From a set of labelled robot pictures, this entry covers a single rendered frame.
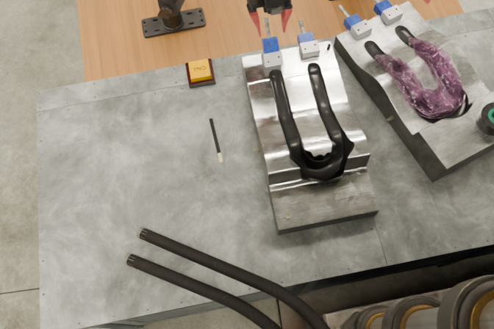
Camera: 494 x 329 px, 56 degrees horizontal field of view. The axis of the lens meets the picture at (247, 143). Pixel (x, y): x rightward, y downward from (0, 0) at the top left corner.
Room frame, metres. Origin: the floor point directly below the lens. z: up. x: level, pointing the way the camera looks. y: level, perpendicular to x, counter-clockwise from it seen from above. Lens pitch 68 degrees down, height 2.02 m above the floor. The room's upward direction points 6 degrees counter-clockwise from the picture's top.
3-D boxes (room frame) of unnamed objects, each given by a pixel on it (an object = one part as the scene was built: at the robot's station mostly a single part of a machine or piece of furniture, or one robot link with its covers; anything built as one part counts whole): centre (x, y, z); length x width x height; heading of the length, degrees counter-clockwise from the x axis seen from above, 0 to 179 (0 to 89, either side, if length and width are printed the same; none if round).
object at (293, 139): (0.52, -0.17, 0.92); 0.35 x 0.16 x 0.09; 6
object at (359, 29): (0.85, -0.35, 0.86); 0.13 x 0.05 x 0.05; 23
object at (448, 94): (0.62, -0.50, 0.90); 0.26 x 0.18 x 0.08; 23
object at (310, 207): (0.50, -0.16, 0.87); 0.50 x 0.26 x 0.14; 6
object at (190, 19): (0.94, 0.20, 0.84); 0.20 x 0.07 x 0.08; 97
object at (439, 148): (0.62, -0.51, 0.86); 0.50 x 0.26 x 0.11; 23
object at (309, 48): (0.78, -0.20, 0.89); 0.13 x 0.05 x 0.05; 6
